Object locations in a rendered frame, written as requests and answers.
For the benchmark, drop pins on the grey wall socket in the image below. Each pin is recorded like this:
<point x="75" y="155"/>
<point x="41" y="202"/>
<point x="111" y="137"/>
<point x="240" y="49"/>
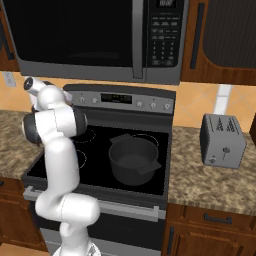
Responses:
<point x="9" y="79"/>

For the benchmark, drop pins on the brown wooden cupboard door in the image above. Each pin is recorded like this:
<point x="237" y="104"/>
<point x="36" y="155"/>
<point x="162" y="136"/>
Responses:
<point x="16" y="223"/>
<point x="206" y="243"/>

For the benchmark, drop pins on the silver toaster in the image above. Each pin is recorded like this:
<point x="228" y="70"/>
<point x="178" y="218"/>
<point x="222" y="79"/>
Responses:
<point x="221" y="141"/>

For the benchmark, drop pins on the brown glass-front cupboard door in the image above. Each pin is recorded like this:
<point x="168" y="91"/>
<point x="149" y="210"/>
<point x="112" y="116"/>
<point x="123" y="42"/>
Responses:
<point x="8" y="65"/>
<point x="220" y="71"/>

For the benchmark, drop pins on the dark grey cooking pot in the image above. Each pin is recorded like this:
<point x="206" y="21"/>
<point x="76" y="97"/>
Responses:
<point x="133" y="161"/>

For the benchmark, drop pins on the brown wooden drawer front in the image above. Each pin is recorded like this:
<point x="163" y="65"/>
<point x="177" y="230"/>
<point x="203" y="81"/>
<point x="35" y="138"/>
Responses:
<point x="11" y="188"/>
<point x="193" y="216"/>

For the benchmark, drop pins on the black and steel microwave oven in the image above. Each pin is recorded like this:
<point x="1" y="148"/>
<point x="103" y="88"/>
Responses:
<point x="76" y="33"/>

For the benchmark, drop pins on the black and steel stove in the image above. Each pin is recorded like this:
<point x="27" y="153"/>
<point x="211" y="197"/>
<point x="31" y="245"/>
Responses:
<point x="100" y="166"/>

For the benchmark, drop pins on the silver stove knob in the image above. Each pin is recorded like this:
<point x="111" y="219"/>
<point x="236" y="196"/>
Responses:
<point x="153" y="105"/>
<point x="166" y="106"/>
<point x="139" y="104"/>
<point x="95" y="99"/>
<point x="81" y="98"/>

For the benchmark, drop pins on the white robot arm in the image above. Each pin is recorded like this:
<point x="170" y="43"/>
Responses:
<point x="60" y="160"/>

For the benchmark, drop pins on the dark brown block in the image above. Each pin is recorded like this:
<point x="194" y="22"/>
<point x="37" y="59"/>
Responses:
<point x="253" y="130"/>

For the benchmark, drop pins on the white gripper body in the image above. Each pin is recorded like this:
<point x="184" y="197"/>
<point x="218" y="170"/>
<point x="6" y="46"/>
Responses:
<point x="68" y="97"/>

